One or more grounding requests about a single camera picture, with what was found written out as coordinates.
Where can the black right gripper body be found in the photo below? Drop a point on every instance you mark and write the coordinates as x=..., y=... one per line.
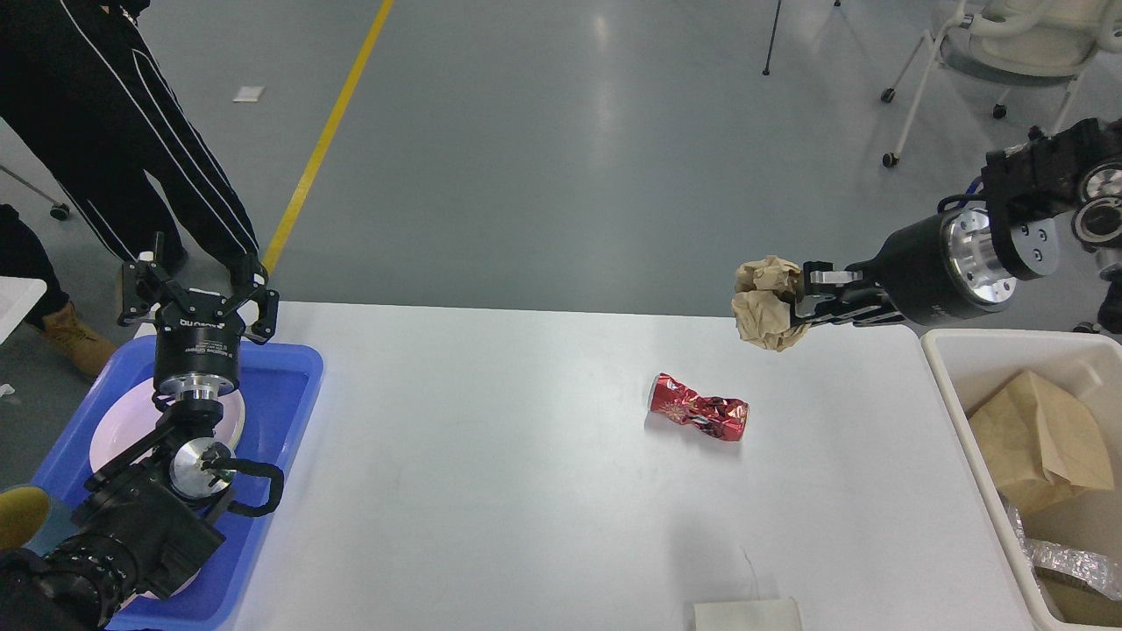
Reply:
x=944, y=268

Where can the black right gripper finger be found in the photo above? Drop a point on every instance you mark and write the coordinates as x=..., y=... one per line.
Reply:
x=866, y=317
x=822, y=289

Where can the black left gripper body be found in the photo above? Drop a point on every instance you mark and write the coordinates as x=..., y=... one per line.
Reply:
x=197, y=348

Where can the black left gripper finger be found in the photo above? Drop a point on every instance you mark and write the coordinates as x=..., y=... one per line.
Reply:
x=148, y=292
x=249, y=283

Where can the brown paper ball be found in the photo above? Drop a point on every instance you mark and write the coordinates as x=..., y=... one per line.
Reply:
x=765, y=292

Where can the pink plate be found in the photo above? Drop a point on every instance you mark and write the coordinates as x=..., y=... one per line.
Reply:
x=134, y=415

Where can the brown paper bag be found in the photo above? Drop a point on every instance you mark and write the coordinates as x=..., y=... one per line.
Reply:
x=1041, y=445

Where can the teal mug yellow inside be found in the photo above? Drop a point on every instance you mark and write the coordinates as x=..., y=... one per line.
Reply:
x=25, y=510

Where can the aluminium foil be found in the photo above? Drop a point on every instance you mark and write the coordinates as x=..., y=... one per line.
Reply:
x=1065, y=556

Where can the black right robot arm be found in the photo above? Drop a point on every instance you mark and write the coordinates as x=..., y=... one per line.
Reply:
x=1025, y=189

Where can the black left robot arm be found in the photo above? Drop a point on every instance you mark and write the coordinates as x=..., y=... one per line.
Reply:
x=149, y=522

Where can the blue plastic tray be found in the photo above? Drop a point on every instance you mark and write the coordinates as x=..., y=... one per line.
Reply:
x=279, y=384

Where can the brown boot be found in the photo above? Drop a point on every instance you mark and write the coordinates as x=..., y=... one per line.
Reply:
x=53, y=316

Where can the beige plastic bin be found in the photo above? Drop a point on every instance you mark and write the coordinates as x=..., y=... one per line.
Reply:
x=969, y=366

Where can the white side table left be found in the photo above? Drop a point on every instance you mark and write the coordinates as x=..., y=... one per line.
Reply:
x=18, y=296

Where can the red foil wrapper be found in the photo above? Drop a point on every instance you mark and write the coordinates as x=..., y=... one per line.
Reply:
x=724, y=419

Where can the person in striped track pants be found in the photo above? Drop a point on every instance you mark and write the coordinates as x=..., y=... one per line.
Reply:
x=86, y=95

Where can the black tripod leg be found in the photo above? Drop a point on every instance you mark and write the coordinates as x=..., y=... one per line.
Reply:
x=767, y=67

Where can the white office chair right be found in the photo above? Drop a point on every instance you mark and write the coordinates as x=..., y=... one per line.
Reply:
x=1015, y=44

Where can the white paper cup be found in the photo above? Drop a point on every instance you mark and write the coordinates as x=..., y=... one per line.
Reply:
x=757, y=614

